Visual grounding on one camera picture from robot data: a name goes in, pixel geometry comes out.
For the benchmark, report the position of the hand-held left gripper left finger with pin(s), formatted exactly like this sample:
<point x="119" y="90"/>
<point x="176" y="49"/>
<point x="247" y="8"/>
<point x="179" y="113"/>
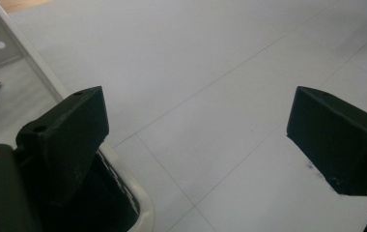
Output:
<point x="65" y="135"/>

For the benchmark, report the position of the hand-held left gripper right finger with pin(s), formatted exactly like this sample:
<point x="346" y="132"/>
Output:
<point x="336" y="141"/>

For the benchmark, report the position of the dark knit vest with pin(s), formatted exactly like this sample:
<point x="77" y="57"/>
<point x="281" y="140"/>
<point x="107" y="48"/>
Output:
<point x="107" y="199"/>

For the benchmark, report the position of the white perforated plastic basket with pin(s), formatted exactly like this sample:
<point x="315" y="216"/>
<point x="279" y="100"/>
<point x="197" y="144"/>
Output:
<point x="37" y="61"/>

